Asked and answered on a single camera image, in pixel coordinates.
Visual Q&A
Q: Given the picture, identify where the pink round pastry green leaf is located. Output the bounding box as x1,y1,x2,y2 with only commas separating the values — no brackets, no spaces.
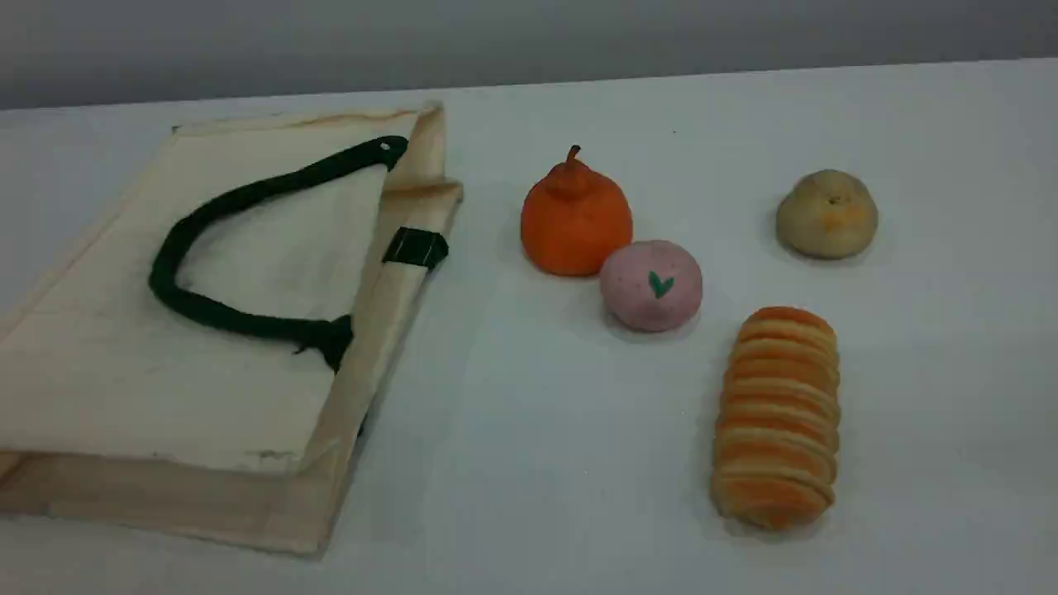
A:
599,240,704,334

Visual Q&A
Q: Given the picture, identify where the beige egg yolk pastry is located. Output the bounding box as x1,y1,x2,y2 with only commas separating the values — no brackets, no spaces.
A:
775,169,879,260

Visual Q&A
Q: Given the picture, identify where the white canvas handbag green handle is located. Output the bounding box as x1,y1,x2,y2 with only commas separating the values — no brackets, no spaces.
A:
0,101,464,556

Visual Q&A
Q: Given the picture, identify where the long striped golden bread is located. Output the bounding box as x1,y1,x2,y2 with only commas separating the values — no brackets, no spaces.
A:
709,306,842,531

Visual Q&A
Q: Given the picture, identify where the orange pear-shaped pastry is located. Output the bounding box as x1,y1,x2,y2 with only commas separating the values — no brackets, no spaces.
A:
520,145,635,278

